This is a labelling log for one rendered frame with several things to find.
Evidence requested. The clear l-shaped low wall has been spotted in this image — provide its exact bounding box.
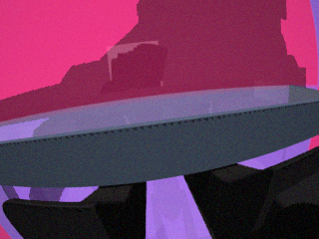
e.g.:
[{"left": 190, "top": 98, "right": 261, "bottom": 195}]
[{"left": 0, "top": 85, "right": 319, "bottom": 239}]

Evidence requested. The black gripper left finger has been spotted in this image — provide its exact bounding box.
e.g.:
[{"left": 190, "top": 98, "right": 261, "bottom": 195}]
[{"left": 3, "top": 180, "right": 148, "bottom": 239}]

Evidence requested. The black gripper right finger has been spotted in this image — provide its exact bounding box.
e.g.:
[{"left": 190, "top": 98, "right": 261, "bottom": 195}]
[{"left": 183, "top": 146, "right": 319, "bottom": 239}]

